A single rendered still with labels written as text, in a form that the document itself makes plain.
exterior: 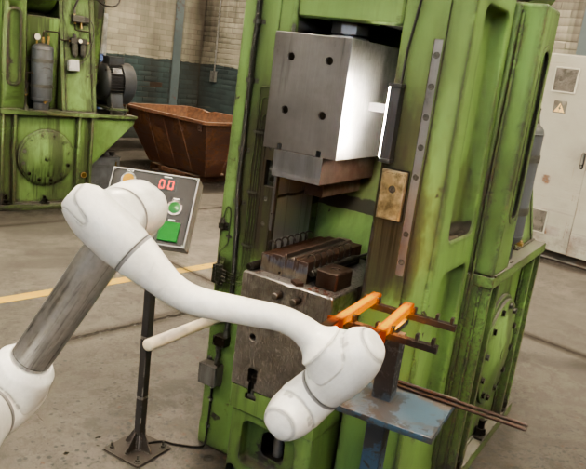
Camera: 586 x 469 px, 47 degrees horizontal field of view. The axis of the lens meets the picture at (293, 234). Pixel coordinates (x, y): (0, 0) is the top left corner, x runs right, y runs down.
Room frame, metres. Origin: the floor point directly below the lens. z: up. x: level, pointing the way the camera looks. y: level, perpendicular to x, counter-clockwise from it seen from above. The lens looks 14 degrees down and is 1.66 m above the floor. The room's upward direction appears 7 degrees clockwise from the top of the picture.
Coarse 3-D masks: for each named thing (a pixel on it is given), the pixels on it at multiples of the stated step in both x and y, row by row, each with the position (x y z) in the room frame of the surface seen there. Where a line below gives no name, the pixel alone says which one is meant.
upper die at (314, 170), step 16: (288, 160) 2.36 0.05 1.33; (304, 160) 2.33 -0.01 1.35; (320, 160) 2.30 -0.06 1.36; (352, 160) 2.49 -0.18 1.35; (368, 160) 2.61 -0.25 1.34; (288, 176) 2.36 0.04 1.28; (304, 176) 2.33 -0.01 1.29; (320, 176) 2.30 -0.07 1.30; (336, 176) 2.40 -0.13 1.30; (352, 176) 2.51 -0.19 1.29; (368, 176) 2.63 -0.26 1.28
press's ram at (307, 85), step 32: (288, 32) 2.40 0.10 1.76; (288, 64) 2.39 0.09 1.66; (320, 64) 2.33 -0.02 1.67; (352, 64) 2.29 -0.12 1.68; (384, 64) 2.50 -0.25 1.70; (288, 96) 2.38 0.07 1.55; (320, 96) 2.32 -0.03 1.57; (352, 96) 2.32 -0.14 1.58; (384, 96) 2.54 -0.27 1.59; (288, 128) 2.37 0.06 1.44; (320, 128) 2.31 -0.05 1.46; (352, 128) 2.35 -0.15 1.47
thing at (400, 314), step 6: (402, 306) 2.00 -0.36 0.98; (408, 306) 2.01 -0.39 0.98; (396, 312) 1.94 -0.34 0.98; (402, 312) 1.95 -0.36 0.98; (408, 312) 1.99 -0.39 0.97; (390, 318) 1.88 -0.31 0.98; (396, 318) 1.88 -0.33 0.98; (402, 318) 1.93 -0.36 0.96; (384, 324) 1.82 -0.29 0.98; (390, 324) 1.83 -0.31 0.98; (396, 324) 1.88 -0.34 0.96; (378, 330) 1.74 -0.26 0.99; (384, 330) 1.76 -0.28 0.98; (384, 336) 1.74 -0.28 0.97; (384, 342) 1.75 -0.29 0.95
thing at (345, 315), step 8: (368, 296) 2.06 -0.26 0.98; (376, 296) 2.07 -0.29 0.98; (360, 304) 1.97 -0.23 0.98; (368, 304) 2.00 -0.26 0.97; (344, 312) 1.88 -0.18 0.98; (352, 312) 1.89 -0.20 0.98; (360, 312) 1.94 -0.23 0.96; (328, 320) 1.79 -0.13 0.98; (336, 320) 1.79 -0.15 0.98; (344, 320) 1.84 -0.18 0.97
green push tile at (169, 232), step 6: (168, 222) 2.43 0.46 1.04; (174, 222) 2.43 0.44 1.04; (162, 228) 2.42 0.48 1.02; (168, 228) 2.42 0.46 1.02; (174, 228) 2.42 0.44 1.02; (162, 234) 2.41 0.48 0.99; (168, 234) 2.41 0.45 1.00; (174, 234) 2.41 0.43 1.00; (162, 240) 2.40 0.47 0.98; (168, 240) 2.40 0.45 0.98; (174, 240) 2.40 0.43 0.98
